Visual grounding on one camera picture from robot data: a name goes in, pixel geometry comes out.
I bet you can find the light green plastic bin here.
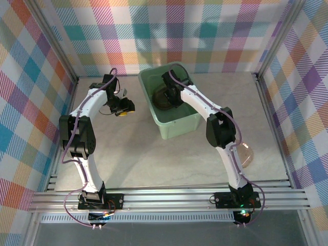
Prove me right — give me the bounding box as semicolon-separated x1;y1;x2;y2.
138;61;202;140

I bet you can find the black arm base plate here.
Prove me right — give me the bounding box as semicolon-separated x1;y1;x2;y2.
78;193;125;211
214;191;261;209

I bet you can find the aluminium side rail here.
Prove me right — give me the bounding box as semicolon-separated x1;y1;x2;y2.
255;73;297;190
45;75;79;192

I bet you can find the wide aluminium mounting rail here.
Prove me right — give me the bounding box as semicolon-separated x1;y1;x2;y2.
28;188;312;213

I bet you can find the aluminium frame post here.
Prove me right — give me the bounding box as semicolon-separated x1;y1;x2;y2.
25;0;79;81
255;0;308;79

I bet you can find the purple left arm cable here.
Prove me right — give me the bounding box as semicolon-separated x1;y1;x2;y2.
61;68;118;228

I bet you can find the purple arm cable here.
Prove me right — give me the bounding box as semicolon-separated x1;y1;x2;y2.
61;68;118;228
169;64;266;228

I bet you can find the slotted aluminium cable duct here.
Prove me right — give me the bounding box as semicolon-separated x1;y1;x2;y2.
38;212;254;223

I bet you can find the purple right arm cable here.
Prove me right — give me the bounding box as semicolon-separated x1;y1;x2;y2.
169;64;266;228

